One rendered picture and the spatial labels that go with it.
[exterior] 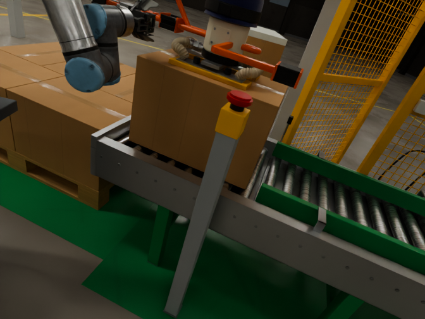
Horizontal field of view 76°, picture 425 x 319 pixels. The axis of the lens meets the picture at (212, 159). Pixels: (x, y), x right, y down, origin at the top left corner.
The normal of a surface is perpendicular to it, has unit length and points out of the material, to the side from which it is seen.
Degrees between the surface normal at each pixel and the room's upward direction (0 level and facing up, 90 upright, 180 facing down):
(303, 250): 90
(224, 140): 90
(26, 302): 0
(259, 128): 90
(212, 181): 90
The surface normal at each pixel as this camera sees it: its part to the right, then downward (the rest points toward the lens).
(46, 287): 0.25, -0.82
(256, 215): -0.34, 0.43
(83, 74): 0.07, 0.55
